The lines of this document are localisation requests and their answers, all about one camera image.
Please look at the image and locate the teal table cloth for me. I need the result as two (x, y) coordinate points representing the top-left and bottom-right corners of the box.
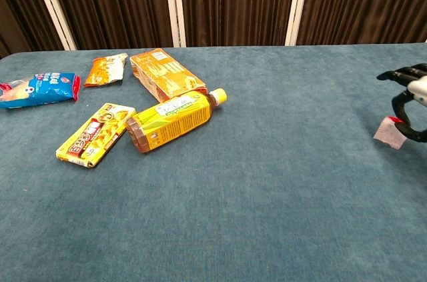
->
(0, 42), (427, 282)

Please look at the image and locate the dark brown curtain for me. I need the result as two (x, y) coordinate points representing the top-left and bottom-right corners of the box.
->
(0, 0), (427, 59)

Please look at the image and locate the white partition post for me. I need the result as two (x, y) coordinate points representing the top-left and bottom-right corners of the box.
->
(27, 0), (78, 51)
(284, 0), (312, 47)
(163, 0), (187, 48)

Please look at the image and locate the yellow label tea bottle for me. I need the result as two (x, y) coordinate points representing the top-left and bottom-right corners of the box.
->
(125, 87), (228, 154)

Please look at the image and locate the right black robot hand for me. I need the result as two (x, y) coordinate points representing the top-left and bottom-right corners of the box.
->
(376, 63), (427, 143)

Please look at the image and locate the blue snack bag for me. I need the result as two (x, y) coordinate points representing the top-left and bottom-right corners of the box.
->
(0, 72), (81, 109)

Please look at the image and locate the orange white snack packet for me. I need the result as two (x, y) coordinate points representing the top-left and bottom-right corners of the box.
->
(83, 53), (129, 89)

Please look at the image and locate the red tape strip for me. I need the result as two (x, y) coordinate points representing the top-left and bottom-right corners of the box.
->
(373, 115), (407, 150)

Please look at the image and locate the yellow curry box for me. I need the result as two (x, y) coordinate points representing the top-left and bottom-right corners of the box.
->
(55, 102), (137, 169)

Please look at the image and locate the orange cardboard box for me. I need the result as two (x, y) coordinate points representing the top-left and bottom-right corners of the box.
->
(129, 48), (209, 103)

